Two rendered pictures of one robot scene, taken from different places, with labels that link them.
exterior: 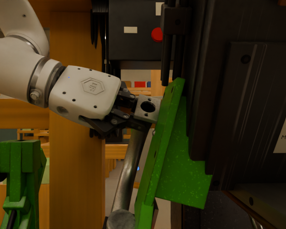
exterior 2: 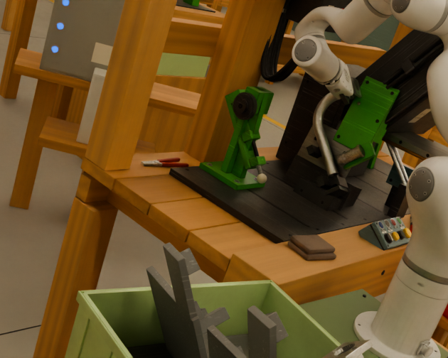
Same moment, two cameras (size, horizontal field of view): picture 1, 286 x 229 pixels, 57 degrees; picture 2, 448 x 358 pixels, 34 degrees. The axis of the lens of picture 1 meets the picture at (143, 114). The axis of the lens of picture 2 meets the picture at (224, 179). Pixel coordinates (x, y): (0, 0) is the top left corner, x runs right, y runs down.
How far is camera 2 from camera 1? 1.99 m
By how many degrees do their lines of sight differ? 54
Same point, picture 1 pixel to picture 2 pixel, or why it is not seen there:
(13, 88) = (326, 77)
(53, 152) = (230, 87)
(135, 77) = not seen: outside the picture
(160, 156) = (382, 123)
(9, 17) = (323, 24)
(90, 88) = (345, 77)
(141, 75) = not seen: outside the picture
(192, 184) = (380, 133)
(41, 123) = (202, 51)
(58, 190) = (222, 119)
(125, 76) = not seen: outside the picture
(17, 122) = (185, 48)
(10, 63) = (333, 64)
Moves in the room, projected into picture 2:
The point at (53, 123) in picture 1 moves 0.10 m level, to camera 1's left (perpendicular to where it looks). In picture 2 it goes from (237, 62) to (213, 59)
